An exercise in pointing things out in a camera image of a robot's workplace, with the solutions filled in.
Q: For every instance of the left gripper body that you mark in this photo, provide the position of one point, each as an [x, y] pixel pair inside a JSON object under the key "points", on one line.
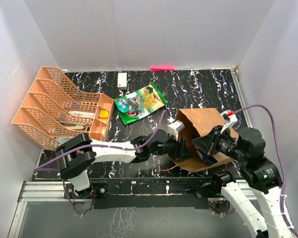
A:
{"points": [[170, 147]]}

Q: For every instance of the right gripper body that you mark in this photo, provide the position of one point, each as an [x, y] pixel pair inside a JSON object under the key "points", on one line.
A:
{"points": [[221, 142]]}

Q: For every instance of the brown paper bag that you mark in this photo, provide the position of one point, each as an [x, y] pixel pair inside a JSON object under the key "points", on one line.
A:
{"points": [[199, 122]]}

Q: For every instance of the green chips bag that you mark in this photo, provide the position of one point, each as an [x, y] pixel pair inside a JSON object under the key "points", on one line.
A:
{"points": [[153, 100]]}

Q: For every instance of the teal snack packet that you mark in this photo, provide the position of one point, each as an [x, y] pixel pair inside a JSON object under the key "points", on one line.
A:
{"points": [[134, 104]]}

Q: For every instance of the dark blue snack bag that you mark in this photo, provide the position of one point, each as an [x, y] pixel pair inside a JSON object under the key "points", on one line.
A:
{"points": [[204, 156]]}

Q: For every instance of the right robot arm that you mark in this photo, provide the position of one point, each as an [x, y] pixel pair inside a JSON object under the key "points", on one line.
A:
{"points": [[262, 176]]}

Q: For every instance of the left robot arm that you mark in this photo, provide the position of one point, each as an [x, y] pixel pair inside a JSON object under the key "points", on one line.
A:
{"points": [[77, 154]]}

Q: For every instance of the yellow sticky note block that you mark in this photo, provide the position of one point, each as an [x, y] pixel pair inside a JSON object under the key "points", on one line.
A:
{"points": [[103, 114]]}

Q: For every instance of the red light strip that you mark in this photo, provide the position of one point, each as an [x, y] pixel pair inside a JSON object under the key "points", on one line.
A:
{"points": [[162, 68]]}

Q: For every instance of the small white box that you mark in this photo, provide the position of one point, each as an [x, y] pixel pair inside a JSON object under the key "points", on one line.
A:
{"points": [[122, 81]]}

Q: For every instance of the white tube in organizer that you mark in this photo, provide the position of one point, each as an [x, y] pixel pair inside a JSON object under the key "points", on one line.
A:
{"points": [[82, 114]]}

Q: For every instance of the stapler in organizer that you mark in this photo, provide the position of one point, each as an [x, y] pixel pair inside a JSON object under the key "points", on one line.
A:
{"points": [[73, 125]]}

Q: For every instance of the orange plastic desk organizer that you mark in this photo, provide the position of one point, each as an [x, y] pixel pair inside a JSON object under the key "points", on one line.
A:
{"points": [[50, 98]]}

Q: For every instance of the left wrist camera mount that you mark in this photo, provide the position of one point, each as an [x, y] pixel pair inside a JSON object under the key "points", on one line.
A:
{"points": [[175, 127]]}

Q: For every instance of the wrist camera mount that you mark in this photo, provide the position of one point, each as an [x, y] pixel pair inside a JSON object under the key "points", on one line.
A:
{"points": [[175, 127], [229, 118]]}

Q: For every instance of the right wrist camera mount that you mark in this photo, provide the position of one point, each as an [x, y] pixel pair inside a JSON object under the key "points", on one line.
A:
{"points": [[229, 118]]}

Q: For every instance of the black front mounting rail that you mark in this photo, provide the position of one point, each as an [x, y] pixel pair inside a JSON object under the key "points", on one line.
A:
{"points": [[151, 192]]}

